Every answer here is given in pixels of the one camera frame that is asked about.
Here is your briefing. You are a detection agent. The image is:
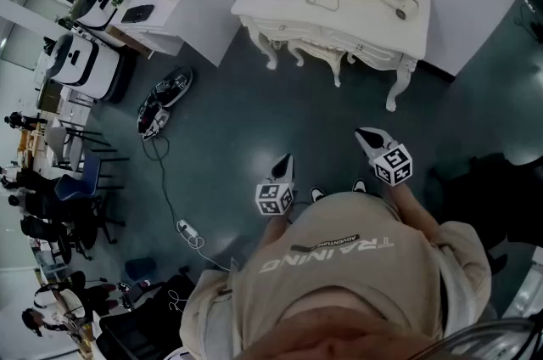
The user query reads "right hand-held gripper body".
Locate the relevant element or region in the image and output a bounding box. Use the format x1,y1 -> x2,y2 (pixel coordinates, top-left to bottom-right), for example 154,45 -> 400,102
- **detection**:
362,129 -> 413,186

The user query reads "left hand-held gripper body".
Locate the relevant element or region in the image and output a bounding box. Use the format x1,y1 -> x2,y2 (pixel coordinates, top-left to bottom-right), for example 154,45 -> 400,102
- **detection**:
255,156 -> 296,218

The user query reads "person's left forearm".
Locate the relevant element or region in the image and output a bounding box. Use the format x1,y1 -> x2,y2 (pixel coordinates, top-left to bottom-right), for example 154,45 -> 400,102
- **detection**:
263,215 -> 294,243

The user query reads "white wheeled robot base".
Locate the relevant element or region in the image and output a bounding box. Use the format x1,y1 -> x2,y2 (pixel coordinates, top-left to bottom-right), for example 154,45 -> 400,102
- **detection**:
44,32 -> 126,103
72,0 -> 129,31

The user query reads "person's right forearm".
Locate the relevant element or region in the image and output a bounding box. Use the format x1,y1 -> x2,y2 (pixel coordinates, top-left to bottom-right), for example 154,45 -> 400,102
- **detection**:
392,179 -> 443,243

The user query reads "small white extension socket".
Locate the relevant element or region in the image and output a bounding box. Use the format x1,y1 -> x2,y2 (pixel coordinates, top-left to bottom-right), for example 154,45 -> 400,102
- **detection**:
176,218 -> 200,239

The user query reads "beige printed T-shirt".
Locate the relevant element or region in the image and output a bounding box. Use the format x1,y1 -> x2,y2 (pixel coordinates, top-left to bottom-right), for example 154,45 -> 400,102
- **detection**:
180,191 -> 493,360

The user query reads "black chair with cloth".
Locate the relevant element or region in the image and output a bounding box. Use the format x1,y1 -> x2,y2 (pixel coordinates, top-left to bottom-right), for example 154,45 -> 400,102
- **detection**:
426,152 -> 543,277

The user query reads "cream carved dressing table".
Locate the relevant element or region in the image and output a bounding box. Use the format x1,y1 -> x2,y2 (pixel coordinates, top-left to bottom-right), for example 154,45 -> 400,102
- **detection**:
231,0 -> 432,112

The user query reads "black equipment case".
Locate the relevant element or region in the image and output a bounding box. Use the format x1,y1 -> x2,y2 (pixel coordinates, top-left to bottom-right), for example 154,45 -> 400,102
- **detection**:
148,66 -> 194,110

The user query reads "spare hand-held gripper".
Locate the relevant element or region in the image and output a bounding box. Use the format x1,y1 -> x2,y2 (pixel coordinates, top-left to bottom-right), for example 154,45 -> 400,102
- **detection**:
137,102 -> 171,142

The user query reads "person's face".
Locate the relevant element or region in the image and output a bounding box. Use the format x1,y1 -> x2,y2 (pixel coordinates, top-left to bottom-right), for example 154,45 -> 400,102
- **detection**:
248,307 -> 451,360

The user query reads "black bag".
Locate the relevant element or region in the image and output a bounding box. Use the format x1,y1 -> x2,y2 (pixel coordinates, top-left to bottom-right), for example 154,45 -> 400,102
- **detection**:
95,273 -> 197,360

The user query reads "white desk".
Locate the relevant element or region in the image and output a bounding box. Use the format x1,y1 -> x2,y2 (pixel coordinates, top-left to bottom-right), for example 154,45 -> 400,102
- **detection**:
105,0 -> 191,59

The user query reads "blue chair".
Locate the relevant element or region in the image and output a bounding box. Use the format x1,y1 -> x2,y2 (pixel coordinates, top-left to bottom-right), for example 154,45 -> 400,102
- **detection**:
53,155 -> 103,203

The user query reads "grey headset band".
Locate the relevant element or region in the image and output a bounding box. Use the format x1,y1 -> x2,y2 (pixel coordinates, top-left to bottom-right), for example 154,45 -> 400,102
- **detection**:
440,318 -> 543,360

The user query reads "black keyboard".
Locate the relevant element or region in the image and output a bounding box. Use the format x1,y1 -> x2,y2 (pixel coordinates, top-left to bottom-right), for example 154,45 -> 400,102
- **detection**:
120,3 -> 155,25

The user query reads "black office chair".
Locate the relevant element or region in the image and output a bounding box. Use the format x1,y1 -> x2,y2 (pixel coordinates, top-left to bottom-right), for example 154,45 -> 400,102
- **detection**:
20,192 -> 126,264

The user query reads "thin white cable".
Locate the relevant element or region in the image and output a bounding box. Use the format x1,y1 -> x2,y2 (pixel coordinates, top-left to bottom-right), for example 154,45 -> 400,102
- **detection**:
188,234 -> 233,273

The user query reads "black floor cable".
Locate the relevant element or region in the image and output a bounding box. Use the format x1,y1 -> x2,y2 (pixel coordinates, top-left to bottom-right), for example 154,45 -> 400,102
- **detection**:
141,134 -> 188,224

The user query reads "cream hair dryer with cord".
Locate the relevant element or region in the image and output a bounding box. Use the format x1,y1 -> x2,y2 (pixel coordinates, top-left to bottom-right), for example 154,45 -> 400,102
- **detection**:
296,0 -> 420,20

